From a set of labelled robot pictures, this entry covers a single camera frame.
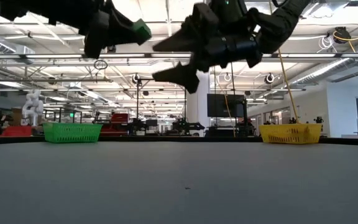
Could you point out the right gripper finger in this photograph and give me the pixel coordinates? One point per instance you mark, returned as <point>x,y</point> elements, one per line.
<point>194,31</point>
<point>185,76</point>

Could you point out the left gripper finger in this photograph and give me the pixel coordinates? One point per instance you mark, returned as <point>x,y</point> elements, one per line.
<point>120,34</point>
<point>121,14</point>

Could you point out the large green block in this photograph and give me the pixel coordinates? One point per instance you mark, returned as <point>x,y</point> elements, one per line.
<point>143,30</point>

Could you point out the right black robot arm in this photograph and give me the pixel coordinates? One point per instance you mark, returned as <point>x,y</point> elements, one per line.
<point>278,25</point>

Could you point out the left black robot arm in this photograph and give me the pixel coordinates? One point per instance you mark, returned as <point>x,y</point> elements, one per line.
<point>17,7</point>

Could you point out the small background robot arm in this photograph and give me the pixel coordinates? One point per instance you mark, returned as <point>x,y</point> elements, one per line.
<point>191,126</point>

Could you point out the white column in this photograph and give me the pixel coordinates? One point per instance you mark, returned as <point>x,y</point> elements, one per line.
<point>196,112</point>

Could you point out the white robot figure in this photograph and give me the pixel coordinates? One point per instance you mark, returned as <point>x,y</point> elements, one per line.
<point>32,107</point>

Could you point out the yellow plastic basket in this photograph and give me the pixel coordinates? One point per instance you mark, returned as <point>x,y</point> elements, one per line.
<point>291,133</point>

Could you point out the green plastic basket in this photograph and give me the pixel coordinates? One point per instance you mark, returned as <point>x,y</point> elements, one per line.
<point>71,133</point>

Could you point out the cardboard box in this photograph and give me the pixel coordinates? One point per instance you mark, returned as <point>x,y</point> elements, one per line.
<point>16,116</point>

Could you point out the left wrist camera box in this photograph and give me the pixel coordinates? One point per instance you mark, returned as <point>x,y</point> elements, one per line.
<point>96,37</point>

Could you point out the black frame stand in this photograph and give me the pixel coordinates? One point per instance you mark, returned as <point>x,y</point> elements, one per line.
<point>162,79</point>

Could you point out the black wall monitor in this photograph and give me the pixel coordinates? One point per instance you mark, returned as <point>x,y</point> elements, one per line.
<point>222,105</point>

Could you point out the black table side rail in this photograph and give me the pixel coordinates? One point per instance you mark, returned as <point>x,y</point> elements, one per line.
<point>166,139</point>

